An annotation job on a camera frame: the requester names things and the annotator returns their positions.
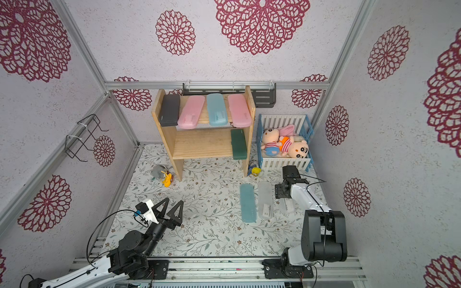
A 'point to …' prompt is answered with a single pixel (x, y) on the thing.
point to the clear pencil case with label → (265, 200)
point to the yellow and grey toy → (162, 172)
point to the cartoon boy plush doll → (288, 147)
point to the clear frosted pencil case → (285, 204)
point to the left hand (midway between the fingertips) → (177, 202)
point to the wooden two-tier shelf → (205, 141)
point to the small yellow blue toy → (254, 170)
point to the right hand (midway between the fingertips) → (291, 194)
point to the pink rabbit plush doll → (271, 137)
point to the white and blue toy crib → (304, 130)
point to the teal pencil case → (248, 203)
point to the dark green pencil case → (239, 144)
